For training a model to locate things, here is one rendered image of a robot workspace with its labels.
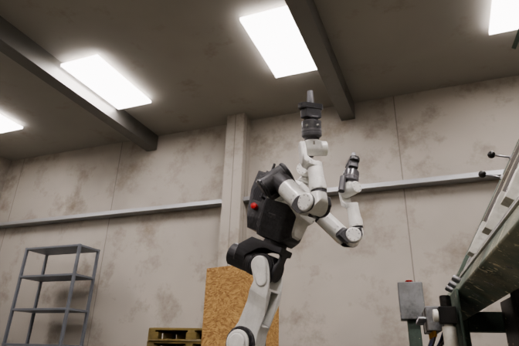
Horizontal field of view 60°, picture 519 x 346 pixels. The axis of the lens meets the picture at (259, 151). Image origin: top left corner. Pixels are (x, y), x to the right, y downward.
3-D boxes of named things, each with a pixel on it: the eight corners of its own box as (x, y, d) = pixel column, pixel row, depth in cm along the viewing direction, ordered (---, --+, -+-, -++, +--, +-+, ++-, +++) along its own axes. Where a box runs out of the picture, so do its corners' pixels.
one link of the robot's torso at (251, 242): (221, 262, 219) (235, 228, 223) (234, 266, 229) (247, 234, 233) (268, 283, 204) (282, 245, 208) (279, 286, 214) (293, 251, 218)
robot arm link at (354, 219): (360, 204, 232) (368, 240, 224) (358, 210, 241) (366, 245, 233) (340, 207, 233) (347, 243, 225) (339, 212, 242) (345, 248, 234)
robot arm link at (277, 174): (270, 190, 194) (256, 174, 204) (276, 203, 200) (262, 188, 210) (292, 175, 196) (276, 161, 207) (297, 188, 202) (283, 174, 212)
